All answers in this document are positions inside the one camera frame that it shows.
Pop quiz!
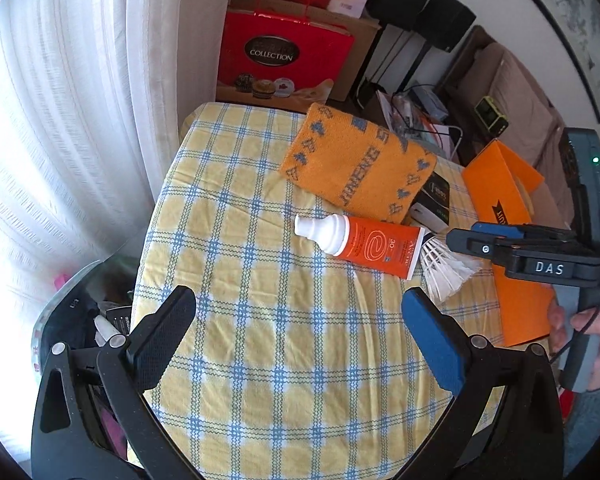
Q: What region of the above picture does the large brown carton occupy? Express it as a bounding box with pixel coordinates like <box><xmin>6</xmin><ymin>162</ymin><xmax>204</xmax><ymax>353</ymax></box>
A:
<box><xmin>230</xmin><ymin>0</ymin><xmax>380</xmax><ymax>102</ymax></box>

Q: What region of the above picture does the beige sofa cushion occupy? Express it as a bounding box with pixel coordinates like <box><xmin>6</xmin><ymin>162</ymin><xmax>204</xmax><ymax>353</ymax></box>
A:
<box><xmin>482</xmin><ymin>42</ymin><xmax>562</xmax><ymax>168</ymax></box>

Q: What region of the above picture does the green black portable device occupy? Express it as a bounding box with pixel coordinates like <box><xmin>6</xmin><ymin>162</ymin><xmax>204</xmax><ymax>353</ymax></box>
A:
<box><xmin>475</xmin><ymin>96</ymin><xmax>509</xmax><ymax>136</ymax></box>

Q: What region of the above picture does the white sheer curtain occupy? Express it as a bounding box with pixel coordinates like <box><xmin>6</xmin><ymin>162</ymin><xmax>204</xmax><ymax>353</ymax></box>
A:
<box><xmin>0</xmin><ymin>0</ymin><xmax>228</xmax><ymax>462</ymax></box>

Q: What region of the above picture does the person's right hand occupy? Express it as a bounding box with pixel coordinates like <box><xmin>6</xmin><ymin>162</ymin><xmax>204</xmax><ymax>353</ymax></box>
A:
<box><xmin>547</xmin><ymin>285</ymin><xmax>600</xmax><ymax>393</ymax></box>

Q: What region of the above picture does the right black speaker on stand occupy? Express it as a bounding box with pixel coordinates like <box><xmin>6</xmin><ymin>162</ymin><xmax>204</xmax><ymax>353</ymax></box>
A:
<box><xmin>396</xmin><ymin>0</ymin><xmax>476</xmax><ymax>93</ymax></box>

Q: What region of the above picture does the small black box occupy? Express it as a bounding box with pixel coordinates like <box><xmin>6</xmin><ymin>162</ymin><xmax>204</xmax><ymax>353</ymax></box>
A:
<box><xmin>410</xmin><ymin>172</ymin><xmax>451</xmax><ymax>233</ymax></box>

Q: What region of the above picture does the black speaker on stand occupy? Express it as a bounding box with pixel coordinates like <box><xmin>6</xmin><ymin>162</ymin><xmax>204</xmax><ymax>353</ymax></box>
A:
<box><xmin>396</xmin><ymin>0</ymin><xmax>476</xmax><ymax>93</ymax></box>
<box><xmin>350</xmin><ymin>0</ymin><xmax>428</xmax><ymax>110</ymax></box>

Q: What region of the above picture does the left black speaker on stand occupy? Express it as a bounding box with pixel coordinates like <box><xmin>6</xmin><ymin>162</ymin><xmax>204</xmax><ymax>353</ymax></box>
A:
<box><xmin>350</xmin><ymin>0</ymin><xmax>428</xmax><ymax>110</ymax></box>

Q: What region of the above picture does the white box of clutter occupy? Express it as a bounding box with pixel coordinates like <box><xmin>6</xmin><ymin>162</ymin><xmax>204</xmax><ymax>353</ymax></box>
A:
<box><xmin>363</xmin><ymin>90</ymin><xmax>464</xmax><ymax>162</ymax></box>

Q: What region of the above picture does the orange cardboard box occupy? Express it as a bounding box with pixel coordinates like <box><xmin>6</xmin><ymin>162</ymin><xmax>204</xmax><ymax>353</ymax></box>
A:
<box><xmin>460</xmin><ymin>138</ymin><xmax>562</xmax><ymax>348</ymax></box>

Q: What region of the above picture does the orange patterned towel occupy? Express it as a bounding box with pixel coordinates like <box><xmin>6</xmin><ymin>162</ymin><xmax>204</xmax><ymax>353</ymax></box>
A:
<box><xmin>279</xmin><ymin>103</ymin><xmax>438</xmax><ymax>224</ymax></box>

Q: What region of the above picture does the red chocolate collection gift bag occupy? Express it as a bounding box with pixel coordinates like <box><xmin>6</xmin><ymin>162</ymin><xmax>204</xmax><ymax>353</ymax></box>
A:
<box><xmin>216</xmin><ymin>9</ymin><xmax>354</xmax><ymax>113</ymax></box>

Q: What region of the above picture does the white feather shuttlecock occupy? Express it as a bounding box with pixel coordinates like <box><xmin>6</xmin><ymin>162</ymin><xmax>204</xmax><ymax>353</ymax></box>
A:
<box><xmin>419</xmin><ymin>231</ymin><xmax>482</xmax><ymax>306</ymax></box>

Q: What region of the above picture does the yellow blue checkered tablecloth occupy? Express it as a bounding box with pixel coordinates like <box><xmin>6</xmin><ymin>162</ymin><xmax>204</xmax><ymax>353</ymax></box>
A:
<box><xmin>130</xmin><ymin>102</ymin><xmax>512</xmax><ymax>480</ymax></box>

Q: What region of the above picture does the orange white sunscreen tube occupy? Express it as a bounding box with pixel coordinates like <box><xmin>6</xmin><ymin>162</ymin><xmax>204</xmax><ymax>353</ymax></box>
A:
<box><xmin>294</xmin><ymin>214</ymin><xmax>427</xmax><ymax>280</ymax></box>

